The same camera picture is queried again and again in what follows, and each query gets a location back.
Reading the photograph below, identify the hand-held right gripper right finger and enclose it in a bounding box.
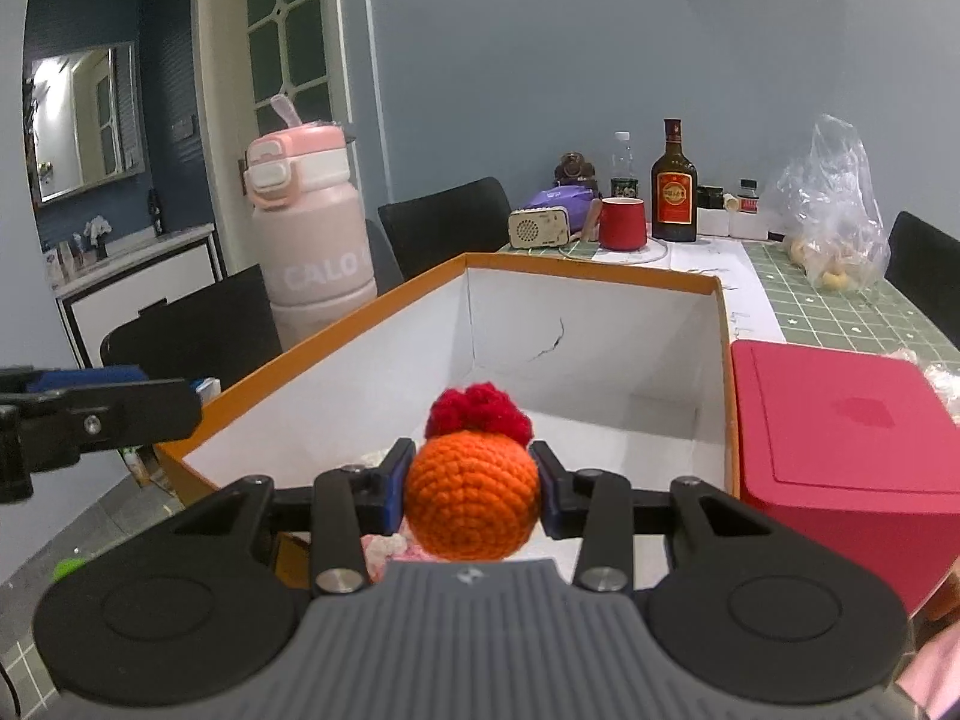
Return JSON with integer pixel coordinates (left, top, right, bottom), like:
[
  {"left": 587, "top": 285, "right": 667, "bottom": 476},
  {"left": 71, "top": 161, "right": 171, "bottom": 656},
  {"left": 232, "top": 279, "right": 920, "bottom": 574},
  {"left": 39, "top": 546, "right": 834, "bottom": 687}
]
[{"left": 528, "top": 440, "right": 760, "bottom": 594}]

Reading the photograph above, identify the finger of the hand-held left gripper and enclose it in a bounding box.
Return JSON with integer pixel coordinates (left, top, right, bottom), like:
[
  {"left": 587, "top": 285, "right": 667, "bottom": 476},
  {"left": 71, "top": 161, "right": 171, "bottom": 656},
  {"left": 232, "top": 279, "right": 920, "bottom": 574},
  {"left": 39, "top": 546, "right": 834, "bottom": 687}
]
[
  {"left": 0, "top": 364, "right": 149, "bottom": 395},
  {"left": 0, "top": 377, "right": 204, "bottom": 505}
]

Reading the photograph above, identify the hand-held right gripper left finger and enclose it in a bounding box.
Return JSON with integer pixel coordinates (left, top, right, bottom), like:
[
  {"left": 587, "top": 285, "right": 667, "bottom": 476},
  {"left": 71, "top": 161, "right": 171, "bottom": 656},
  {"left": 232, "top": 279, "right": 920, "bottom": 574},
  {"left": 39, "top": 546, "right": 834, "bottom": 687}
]
[{"left": 171, "top": 438, "right": 418, "bottom": 596}]

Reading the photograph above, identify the orange crochet ball red tuft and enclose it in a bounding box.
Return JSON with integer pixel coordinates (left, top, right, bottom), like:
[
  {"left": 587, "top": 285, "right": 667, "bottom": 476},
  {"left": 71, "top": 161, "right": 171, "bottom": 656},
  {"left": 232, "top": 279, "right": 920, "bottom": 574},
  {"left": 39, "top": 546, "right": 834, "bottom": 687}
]
[{"left": 403, "top": 382, "right": 542, "bottom": 562}]

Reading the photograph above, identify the orange cardboard box white inside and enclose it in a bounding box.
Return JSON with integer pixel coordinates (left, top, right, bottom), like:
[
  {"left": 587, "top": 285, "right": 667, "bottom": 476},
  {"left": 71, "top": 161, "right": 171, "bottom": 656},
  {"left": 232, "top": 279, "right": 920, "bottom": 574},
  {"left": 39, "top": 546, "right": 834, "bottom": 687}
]
[{"left": 154, "top": 252, "right": 742, "bottom": 593}]

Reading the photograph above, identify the pink white soft toy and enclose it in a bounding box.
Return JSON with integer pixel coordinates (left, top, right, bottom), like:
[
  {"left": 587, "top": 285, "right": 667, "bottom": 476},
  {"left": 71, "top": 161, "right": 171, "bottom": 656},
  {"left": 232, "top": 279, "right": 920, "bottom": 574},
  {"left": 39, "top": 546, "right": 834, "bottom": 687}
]
[{"left": 361, "top": 531, "right": 430, "bottom": 583}]

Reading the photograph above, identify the white sideboard cabinet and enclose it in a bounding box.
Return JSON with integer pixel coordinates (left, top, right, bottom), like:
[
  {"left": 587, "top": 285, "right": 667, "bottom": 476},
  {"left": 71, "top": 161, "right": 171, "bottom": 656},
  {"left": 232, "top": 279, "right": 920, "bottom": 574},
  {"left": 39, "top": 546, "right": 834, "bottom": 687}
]
[{"left": 45, "top": 223, "right": 227, "bottom": 370}]

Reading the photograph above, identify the black chair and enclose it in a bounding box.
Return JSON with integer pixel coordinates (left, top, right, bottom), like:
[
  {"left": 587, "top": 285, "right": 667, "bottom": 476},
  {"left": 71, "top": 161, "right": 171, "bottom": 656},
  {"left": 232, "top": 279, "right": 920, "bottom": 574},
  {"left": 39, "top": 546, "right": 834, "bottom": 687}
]
[
  {"left": 100, "top": 264, "right": 284, "bottom": 392},
  {"left": 376, "top": 177, "right": 512, "bottom": 280},
  {"left": 885, "top": 211, "right": 960, "bottom": 353}
]

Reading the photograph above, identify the clear glass plate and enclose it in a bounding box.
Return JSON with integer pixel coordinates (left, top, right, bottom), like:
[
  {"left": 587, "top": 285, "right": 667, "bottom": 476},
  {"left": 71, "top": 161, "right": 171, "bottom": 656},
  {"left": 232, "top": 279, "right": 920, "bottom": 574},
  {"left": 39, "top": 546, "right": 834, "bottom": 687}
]
[{"left": 561, "top": 237, "right": 670, "bottom": 265}]

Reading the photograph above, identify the pink water bottle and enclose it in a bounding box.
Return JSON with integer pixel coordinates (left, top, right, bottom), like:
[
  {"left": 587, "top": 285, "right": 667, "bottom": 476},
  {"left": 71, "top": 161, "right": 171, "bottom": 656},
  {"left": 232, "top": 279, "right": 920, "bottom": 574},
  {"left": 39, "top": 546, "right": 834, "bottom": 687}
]
[{"left": 241, "top": 94, "right": 379, "bottom": 350}]

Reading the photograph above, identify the cream small radio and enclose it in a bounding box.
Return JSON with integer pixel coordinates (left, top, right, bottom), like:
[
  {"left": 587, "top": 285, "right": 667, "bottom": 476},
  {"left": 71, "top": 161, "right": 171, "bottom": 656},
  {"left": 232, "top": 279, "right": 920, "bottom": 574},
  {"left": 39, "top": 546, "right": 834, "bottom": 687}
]
[{"left": 508, "top": 205, "right": 572, "bottom": 250}]

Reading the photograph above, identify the red lidded box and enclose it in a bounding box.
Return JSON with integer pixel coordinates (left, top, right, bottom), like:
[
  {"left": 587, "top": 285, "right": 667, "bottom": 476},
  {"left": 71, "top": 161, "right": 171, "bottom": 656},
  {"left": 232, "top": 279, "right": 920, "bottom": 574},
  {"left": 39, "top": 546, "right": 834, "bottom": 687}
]
[{"left": 729, "top": 339, "right": 960, "bottom": 617}]

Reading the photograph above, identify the white paper sheet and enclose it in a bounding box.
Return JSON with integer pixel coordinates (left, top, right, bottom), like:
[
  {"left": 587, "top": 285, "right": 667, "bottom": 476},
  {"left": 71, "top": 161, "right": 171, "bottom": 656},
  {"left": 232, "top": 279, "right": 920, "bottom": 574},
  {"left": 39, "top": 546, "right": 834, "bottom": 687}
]
[{"left": 666, "top": 237, "right": 784, "bottom": 346}]

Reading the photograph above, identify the red mug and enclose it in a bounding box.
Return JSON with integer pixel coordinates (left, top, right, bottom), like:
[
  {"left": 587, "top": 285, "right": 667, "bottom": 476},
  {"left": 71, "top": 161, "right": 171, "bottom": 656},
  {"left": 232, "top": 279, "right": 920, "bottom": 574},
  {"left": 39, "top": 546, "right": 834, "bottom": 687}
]
[{"left": 589, "top": 196, "right": 647, "bottom": 251}]

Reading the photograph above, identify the purple bag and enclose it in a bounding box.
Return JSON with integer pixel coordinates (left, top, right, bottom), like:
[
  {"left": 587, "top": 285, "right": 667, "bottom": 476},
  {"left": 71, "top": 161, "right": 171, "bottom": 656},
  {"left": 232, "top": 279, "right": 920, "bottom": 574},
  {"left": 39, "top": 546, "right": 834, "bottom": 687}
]
[{"left": 513, "top": 181, "right": 604, "bottom": 235}]

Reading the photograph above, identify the dark liquor bottle red label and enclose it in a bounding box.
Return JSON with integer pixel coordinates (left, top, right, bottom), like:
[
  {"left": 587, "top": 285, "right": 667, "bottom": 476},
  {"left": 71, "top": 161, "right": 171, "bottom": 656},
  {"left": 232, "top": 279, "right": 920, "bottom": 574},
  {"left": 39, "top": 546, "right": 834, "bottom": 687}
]
[{"left": 650, "top": 118, "right": 699, "bottom": 243}]

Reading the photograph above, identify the white condiment holder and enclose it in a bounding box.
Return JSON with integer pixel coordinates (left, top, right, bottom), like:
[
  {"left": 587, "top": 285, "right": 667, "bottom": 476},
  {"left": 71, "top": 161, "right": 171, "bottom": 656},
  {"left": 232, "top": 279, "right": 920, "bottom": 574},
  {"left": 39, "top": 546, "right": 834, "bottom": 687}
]
[{"left": 697, "top": 205, "right": 762, "bottom": 239}]

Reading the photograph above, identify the brown figurine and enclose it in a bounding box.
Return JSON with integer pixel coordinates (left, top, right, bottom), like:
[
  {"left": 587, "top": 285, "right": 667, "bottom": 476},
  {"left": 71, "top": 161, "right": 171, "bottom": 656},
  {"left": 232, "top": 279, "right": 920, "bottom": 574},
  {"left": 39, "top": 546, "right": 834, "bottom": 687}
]
[{"left": 555, "top": 151, "right": 599, "bottom": 185}]

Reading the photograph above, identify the green checked tablecloth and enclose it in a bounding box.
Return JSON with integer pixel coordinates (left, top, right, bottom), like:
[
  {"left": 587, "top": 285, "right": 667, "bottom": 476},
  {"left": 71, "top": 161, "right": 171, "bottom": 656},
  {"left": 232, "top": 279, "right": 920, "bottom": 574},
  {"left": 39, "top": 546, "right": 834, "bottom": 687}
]
[{"left": 496, "top": 231, "right": 960, "bottom": 376}]

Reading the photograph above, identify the white glass-paned door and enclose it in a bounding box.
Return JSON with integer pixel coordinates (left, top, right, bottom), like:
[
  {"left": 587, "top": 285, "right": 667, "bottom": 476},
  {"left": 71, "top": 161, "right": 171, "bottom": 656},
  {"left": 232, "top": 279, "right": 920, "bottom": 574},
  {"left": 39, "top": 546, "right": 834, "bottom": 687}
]
[{"left": 191, "top": 0, "right": 385, "bottom": 278}]

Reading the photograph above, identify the clear plastic bag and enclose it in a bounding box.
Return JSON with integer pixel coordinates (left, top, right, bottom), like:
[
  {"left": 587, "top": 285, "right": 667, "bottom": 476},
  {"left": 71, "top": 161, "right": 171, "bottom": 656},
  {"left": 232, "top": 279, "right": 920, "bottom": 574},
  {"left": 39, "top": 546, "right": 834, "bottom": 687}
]
[{"left": 771, "top": 114, "right": 892, "bottom": 293}]

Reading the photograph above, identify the pink cloth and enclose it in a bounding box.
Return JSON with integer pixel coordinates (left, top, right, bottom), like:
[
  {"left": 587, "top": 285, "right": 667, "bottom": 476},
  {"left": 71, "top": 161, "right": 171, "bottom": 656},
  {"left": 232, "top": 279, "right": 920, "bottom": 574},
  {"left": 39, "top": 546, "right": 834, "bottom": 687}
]
[{"left": 891, "top": 628, "right": 960, "bottom": 720}]

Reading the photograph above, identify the wall mirror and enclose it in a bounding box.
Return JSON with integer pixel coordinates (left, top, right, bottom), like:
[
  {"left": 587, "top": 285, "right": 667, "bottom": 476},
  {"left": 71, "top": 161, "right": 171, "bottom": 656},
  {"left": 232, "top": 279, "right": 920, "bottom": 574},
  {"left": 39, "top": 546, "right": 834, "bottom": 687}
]
[{"left": 27, "top": 41, "right": 146, "bottom": 205}]

